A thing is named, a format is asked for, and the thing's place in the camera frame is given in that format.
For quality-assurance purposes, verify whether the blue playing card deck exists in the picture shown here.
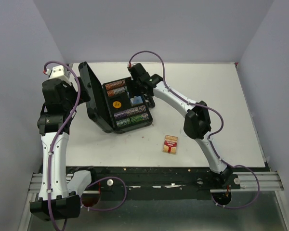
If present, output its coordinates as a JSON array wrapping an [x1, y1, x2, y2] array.
[[130, 96, 143, 106]]

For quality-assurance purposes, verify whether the brown white poker chip stack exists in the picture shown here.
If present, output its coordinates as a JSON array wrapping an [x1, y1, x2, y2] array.
[[107, 87, 127, 97]]

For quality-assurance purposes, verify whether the orange big blind button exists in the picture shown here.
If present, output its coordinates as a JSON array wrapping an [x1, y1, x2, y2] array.
[[112, 101, 122, 109]]

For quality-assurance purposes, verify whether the black poker chip case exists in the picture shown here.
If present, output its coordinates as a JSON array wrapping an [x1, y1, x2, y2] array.
[[78, 62, 155, 134]]

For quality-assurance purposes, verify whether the red playing card deck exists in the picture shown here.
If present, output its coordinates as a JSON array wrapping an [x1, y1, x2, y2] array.
[[162, 135, 178, 154]]

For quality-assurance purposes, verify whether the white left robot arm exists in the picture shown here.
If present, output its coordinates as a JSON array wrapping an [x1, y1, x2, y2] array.
[[30, 78, 97, 221]]

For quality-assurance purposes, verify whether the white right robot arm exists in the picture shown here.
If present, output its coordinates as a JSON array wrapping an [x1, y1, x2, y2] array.
[[128, 63, 233, 189]]

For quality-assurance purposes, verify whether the purple chip row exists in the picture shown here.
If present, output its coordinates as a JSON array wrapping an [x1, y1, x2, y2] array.
[[114, 105, 146, 119]]

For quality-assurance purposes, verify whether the green blue chip row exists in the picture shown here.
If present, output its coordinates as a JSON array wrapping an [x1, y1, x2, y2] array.
[[116, 113, 149, 128]]

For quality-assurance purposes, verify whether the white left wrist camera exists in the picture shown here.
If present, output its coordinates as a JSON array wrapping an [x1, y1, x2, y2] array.
[[49, 65, 71, 85]]

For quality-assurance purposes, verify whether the black mounting rail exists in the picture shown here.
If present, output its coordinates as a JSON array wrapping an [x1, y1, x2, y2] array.
[[65, 166, 246, 200]]

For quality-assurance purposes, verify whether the aluminium frame rail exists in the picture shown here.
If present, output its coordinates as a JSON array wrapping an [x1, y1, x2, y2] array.
[[237, 172, 284, 192]]

